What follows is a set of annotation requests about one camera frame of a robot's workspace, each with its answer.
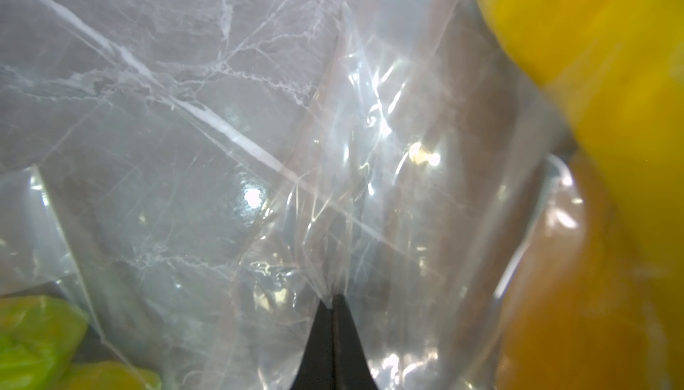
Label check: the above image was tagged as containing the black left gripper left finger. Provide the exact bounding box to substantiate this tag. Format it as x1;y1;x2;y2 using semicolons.
290;301;334;390

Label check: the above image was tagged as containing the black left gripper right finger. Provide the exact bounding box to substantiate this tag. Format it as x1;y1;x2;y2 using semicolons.
332;295;378;390

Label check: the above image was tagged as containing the clear zip bag with bananas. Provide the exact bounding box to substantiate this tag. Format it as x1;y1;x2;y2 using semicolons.
199;0;675;389

